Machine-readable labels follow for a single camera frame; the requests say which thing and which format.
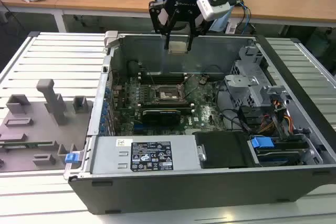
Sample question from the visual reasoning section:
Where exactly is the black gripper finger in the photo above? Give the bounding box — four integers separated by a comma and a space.
186, 13, 211, 51
149, 0, 171, 50

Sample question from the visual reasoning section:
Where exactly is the silver topped CPU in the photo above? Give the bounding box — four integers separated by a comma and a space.
167, 40, 188, 56

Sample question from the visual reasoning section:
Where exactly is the metal socket cover frame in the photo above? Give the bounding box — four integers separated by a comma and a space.
183, 74, 202, 103

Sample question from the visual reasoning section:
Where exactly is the CPU socket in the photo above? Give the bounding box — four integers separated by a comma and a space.
151, 83, 188, 104

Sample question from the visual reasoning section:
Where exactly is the silver metal drive cage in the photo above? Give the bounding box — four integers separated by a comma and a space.
224, 45, 292, 109

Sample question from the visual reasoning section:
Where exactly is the green motherboard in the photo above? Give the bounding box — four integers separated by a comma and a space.
111, 73, 228, 137

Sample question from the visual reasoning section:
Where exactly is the black graphics card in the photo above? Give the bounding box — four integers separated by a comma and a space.
141, 108, 182, 127

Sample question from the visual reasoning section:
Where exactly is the black plastic shroud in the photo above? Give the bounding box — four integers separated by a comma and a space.
194, 131, 257, 169

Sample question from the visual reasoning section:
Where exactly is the blue disk carrier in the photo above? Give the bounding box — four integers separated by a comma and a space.
250, 136, 274, 158

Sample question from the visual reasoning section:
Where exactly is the black rating label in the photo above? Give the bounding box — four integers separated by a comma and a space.
130, 141, 174, 172

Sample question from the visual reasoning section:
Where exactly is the grey power supply unit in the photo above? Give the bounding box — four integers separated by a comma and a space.
90, 134, 203, 175

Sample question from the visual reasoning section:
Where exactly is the black hard disk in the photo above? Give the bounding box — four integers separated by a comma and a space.
253, 140, 310, 167

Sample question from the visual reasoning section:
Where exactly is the blue case latch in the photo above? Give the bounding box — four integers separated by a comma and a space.
64, 152, 79, 164

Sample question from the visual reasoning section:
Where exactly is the grey parts rack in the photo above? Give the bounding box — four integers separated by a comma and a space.
0, 78, 94, 174

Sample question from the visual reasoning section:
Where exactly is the black grey PC case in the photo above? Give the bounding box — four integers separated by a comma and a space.
64, 30, 336, 216

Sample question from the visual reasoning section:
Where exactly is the green RAM stick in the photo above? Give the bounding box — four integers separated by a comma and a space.
0, 141, 53, 147

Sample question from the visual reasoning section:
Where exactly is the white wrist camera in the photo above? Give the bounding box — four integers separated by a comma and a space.
196, 0, 232, 22

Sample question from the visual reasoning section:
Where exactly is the blue cable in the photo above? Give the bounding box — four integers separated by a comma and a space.
236, 0, 253, 35

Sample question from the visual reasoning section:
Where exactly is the black wire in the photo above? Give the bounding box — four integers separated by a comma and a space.
217, 84, 254, 133

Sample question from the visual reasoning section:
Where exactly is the yellow orange wire bundle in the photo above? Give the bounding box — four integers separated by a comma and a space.
258, 98, 296, 134

